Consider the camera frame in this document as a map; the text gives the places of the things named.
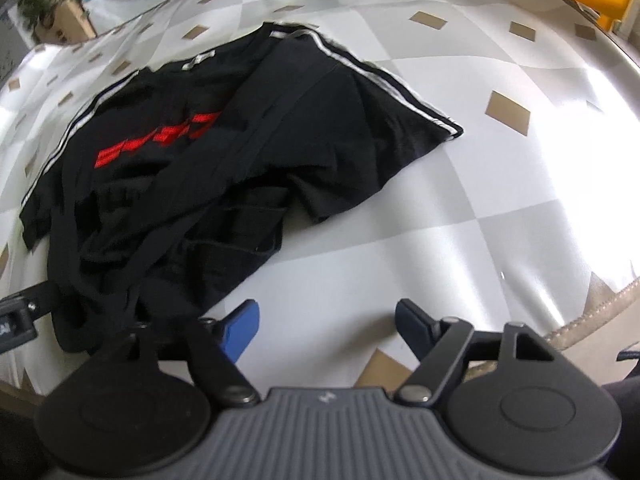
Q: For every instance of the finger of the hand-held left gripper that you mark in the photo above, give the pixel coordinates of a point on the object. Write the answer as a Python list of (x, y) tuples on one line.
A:
[(30, 300)]

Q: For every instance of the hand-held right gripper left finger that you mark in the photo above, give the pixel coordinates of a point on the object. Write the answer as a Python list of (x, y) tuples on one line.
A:
[(242, 327)]

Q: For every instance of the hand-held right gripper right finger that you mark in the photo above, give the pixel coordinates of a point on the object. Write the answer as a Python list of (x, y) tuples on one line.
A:
[(412, 325)]

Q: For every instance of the black t-shirt with red print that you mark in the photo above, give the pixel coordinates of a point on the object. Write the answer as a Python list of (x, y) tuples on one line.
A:
[(275, 135)]

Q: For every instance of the beige stitched cushion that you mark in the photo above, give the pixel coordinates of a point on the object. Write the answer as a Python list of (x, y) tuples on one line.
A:
[(600, 320)]

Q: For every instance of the cardboard box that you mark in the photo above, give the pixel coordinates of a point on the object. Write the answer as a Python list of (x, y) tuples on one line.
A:
[(65, 22)]

